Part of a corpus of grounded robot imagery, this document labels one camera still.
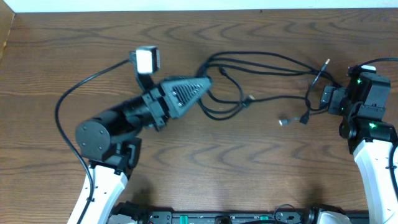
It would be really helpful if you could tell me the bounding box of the black cable bundle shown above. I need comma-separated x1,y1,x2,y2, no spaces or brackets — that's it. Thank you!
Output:
195,51,346,127

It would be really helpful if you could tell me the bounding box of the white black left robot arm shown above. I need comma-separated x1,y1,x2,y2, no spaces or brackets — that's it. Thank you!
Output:
68,73,212,223

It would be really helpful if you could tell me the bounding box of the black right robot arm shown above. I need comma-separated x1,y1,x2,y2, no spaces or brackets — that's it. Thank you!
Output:
320,69,397,223

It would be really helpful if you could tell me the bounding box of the brown cardboard panel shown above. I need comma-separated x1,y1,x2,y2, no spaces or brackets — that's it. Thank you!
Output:
0,0,16,58

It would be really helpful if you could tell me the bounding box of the black left camera cable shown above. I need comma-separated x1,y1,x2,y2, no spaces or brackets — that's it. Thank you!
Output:
55,51,139,224

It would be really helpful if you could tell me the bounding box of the black camera cable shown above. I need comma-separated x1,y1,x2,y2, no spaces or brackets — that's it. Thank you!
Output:
348,57,398,75
55,51,139,224

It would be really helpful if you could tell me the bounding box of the black right camera cable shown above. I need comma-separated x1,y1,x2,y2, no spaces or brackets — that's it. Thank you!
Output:
348,57,398,75

